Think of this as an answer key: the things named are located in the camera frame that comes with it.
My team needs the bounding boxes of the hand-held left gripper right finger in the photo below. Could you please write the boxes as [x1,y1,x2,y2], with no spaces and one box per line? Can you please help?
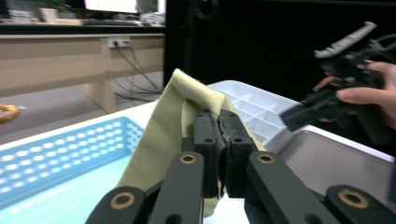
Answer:
[219,109,340,224]

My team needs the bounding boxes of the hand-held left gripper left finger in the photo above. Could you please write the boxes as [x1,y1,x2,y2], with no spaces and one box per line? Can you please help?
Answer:
[148,110,226,224]

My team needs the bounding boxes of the white divided storage box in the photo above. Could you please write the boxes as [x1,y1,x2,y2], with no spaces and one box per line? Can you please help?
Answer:
[206,79,312,153]

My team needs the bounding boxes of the pale yellow sock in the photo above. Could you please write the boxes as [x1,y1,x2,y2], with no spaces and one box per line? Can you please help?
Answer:
[116,68,265,218]

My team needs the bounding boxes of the translucent box lid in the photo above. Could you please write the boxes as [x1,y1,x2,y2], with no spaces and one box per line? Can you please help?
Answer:
[276,130,396,206]

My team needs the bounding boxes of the light blue plastic basket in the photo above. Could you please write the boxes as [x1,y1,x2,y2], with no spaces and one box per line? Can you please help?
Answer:
[0,116,146,224]

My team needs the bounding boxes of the black curtain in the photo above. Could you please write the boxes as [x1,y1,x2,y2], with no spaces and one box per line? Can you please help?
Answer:
[163,0,396,157]

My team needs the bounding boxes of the white power strip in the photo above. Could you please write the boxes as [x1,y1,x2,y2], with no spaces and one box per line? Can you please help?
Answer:
[106,36,133,49]

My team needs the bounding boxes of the dark keyboard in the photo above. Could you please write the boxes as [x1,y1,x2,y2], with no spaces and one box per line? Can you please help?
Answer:
[82,18,139,26]

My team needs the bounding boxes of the computer monitor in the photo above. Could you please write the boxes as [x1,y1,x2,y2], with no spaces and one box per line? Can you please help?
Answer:
[83,0,139,15]

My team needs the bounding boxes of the beige wooden desk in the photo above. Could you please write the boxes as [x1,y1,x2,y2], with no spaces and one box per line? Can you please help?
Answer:
[0,22,166,115]

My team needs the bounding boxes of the potted plant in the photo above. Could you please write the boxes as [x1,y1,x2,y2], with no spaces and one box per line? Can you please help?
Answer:
[39,0,61,23]

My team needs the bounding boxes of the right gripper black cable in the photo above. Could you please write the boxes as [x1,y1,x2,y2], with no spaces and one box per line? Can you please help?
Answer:
[372,33,396,52]

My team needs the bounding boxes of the tangled black cables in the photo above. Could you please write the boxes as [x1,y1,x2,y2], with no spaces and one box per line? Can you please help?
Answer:
[112,46,164,104]

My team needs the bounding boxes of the orange cable coil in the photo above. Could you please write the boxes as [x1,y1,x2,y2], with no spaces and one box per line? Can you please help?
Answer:
[0,104,21,123]

